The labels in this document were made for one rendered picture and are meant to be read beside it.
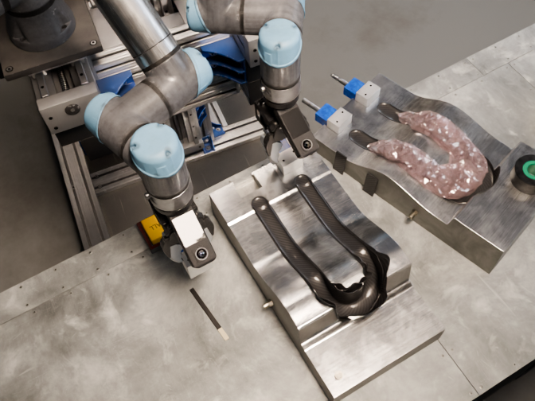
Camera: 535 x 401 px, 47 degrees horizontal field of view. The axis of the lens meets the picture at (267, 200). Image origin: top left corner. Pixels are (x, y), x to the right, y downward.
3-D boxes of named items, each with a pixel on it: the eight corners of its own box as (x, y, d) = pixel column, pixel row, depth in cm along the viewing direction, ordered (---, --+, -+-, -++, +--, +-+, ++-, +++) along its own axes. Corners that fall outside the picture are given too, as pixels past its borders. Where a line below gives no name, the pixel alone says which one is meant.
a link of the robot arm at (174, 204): (197, 186, 100) (152, 209, 99) (201, 200, 104) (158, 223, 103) (177, 153, 104) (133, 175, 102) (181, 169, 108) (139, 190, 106)
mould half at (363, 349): (213, 214, 143) (205, 183, 131) (309, 165, 149) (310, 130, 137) (332, 405, 120) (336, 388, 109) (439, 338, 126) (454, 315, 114)
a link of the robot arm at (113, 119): (137, 99, 108) (179, 133, 104) (87, 138, 105) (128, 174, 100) (126, 68, 102) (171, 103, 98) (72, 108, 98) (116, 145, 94)
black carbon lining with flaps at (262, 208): (246, 207, 136) (243, 184, 128) (309, 174, 139) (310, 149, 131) (333, 339, 120) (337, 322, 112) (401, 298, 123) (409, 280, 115)
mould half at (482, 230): (311, 149, 151) (312, 121, 142) (376, 87, 160) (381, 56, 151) (489, 274, 133) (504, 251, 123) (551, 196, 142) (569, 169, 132)
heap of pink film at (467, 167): (360, 152, 143) (363, 132, 136) (406, 107, 149) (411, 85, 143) (454, 217, 133) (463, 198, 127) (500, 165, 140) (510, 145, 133)
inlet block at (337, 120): (296, 112, 154) (296, 99, 149) (310, 101, 155) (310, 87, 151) (337, 141, 149) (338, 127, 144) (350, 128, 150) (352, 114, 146)
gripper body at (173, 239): (189, 198, 119) (178, 162, 108) (209, 231, 115) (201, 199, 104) (152, 216, 117) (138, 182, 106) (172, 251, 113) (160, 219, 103)
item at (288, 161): (255, 140, 145) (253, 126, 140) (274, 130, 146) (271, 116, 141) (284, 180, 139) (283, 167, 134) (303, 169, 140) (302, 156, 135)
